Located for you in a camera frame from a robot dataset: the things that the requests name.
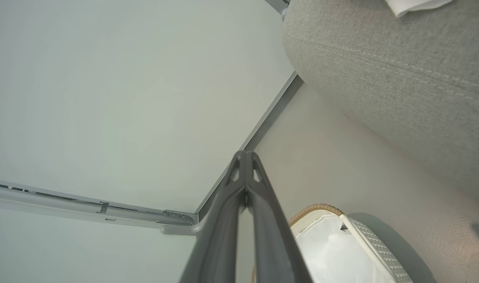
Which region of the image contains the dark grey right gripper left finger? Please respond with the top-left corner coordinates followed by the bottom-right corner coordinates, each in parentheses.
top-left (179, 151), bottom-right (247, 283)

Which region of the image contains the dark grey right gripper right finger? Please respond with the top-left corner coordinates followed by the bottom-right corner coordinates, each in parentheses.
top-left (246, 151), bottom-right (314, 283)

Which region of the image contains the white cloth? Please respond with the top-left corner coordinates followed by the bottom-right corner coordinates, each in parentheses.
top-left (384, 0), bottom-right (454, 18)

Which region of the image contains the grey padded chair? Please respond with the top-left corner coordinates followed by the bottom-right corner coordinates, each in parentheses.
top-left (283, 0), bottom-right (479, 211)

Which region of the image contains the grey metal partition frame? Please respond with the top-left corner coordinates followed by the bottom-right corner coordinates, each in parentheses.
top-left (0, 72), bottom-right (305, 236)

